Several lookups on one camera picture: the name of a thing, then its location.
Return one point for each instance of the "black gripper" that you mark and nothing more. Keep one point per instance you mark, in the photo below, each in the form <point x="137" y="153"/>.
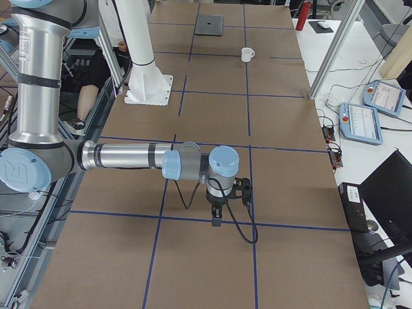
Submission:
<point x="216" y="201"/>

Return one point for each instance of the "white cup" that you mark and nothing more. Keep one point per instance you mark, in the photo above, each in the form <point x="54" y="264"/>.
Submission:
<point x="247" y="54"/>

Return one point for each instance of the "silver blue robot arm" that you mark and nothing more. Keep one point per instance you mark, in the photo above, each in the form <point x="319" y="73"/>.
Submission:
<point x="37" y="156"/>

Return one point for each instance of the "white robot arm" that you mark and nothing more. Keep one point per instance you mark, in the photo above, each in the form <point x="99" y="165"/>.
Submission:
<point x="147" y="85"/>

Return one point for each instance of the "dark grey closed laptop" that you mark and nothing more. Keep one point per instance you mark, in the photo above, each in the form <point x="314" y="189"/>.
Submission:
<point x="209" y="25"/>

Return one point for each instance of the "lower orange black connector box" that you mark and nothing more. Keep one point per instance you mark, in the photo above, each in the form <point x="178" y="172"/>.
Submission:
<point x="335" y="156"/>

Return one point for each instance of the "orange black connector box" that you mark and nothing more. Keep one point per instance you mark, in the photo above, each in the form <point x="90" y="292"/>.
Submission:
<point x="328" y="133"/>
<point x="335" y="156"/>

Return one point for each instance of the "black computer box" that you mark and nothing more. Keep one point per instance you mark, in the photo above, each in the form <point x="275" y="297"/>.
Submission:
<point x="353" y="207"/>

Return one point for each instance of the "upper orange black connector box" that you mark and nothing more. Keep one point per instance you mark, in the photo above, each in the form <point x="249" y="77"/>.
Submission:
<point x="328" y="133"/>

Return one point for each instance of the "white power adapter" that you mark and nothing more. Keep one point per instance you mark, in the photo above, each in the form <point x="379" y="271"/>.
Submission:
<point x="332" y="101"/>

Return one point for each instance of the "black monitor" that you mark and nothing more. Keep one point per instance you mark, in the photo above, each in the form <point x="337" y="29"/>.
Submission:
<point x="387" y="193"/>

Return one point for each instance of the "near teach pendant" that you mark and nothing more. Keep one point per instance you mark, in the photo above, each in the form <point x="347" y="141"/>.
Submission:
<point x="360" y="123"/>

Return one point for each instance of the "teach pendant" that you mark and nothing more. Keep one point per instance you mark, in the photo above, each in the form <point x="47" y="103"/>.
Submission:
<point x="360" y="123"/>
<point x="386" y="98"/>

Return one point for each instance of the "seated person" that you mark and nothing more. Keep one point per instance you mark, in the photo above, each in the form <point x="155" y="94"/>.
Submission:
<point x="99" y="71"/>

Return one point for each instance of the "far teach pendant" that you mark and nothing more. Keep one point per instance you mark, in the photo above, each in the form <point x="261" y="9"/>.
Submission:
<point x="386" y="98"/>

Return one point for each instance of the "black mouse pad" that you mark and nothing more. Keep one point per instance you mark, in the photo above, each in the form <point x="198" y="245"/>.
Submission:
<point x="318" y="29"/>

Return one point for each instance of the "white computer mouse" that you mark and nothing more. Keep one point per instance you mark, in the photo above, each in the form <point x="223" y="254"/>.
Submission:
<point x="323" y="24"/>

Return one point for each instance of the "red bottle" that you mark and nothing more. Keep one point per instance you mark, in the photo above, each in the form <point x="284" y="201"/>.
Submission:
<point x="303" y="15"/>

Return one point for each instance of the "wooden beam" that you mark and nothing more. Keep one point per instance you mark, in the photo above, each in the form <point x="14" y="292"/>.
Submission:
<point x="398" y="35"/>

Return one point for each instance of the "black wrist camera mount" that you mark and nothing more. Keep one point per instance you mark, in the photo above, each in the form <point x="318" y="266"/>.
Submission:
<point x="242" y="189"/>

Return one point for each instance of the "aluminium frame post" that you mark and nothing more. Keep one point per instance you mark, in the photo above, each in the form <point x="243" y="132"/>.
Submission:
<point x="335" y="46"/>

